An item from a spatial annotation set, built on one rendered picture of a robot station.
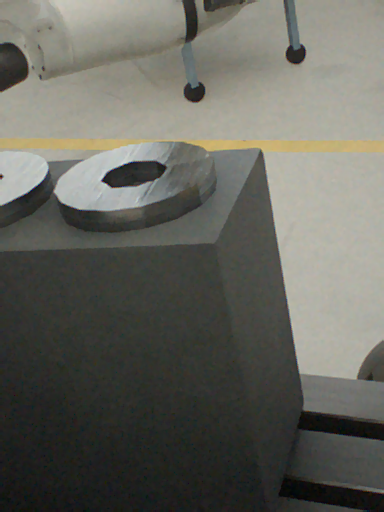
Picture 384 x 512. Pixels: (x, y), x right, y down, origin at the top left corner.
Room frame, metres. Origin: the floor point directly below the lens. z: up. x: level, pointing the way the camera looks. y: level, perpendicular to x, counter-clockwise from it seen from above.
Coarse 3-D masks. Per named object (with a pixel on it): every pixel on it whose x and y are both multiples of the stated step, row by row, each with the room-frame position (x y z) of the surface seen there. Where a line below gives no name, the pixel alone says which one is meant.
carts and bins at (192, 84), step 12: (252, 0) 4.04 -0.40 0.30; (288, 0) 4.11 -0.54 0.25; (288, 12) 4.11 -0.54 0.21; (288, 24) 4.12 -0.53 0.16; (288, 36) 4.13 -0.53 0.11; (288, 48) 4.12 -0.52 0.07; (300, 48) 4.12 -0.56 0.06; (192, 60) 3.92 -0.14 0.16; (288, 60) 4.11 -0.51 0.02; (300, 60) 4.12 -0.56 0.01; (192, 72) 3.92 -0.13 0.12; (192, 84) 3.92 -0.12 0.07; (192, 96) 3.92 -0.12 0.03
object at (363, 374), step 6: (372, 348) 1.22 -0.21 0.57; (378, 348) 1.21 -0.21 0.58; (372, 354) 1.21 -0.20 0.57; (378, 354) 1.20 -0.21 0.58; (366, 360) 1.22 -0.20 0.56; (372, 360) 1.20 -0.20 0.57; (378, 360) 1.19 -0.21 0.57; (360, 366) 1.23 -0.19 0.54; (366, 366) 1.20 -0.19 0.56; (372, 366) 1.19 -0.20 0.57; (360, 372) 1.21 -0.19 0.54; (366, 372) 1.19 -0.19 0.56; (360, 378) 1.20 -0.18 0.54; (366, 378) 1.19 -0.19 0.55; (372, 378) 1.18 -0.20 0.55
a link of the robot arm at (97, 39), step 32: (64, 0) 0.93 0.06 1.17; (96, 0) 0.93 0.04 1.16; (128, 0) 0.93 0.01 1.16; (160, 0) 0.93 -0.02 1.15; (192, 0) 0.94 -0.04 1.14; (224, 0) 0.92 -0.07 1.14; (96, 32) 0.91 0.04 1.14; (128, 32) 0.92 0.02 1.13; (160, 32) 0.93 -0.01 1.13; (192, 32) 0.94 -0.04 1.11; (96, 64) 0.92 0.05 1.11
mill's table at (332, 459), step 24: (312, 384) 0.62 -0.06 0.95; (336, 384) 0.62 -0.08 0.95; (360, 384) 0.61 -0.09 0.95; (312, 408) 0.60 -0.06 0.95; (336, 408) 0.59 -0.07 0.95; (360, 408) 0.59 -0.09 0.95; (312, 432) 0.57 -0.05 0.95; (336, 432) 0.59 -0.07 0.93; (360, 432) 0.58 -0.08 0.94; (312, 456) 0.55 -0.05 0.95; (336, 456) 0.54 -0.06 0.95; (360, 456) 0.54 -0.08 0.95; (288, 480) 0.53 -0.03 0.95; (312, 480) 0.53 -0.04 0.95; (336, 480) 0.52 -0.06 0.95; (360, 480) 0.52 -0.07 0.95; (288, 504) 0.51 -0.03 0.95; (312, 504) 0.51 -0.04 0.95; (336, 504) 0.53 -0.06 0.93; (360, 504) 0.52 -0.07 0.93
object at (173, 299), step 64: (0, 192) 0.58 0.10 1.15; (64, 192) 0.56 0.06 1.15; (128, 192) 0.54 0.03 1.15; (192, 192) 0.54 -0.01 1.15; (256, 192) 0.57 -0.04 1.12; (0, 256) 0.53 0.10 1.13; (64, 256) 0.52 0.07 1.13; (128, 256) 0.51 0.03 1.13; (192, 256) 0.50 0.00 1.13; (256, 256) 0.55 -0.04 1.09; (0, 320) 0.54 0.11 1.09; (64, 320) 0.52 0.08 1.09; (128, 320) 0.51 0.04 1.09; (192, 320) 0.50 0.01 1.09; (256, 320) 0.53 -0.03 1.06; (0, 384) 0.54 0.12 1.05; (64, 384) 0.53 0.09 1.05; (128, 384) 0.51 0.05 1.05; (192, 384) 0.50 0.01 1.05; (256, 384) 0.51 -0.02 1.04; (0, 448) 0.55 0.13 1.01; (64, 448) 0.53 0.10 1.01; (128, 448) 0.52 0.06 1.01; (192, 448) 0.50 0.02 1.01; (256, 448) 0.49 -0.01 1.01
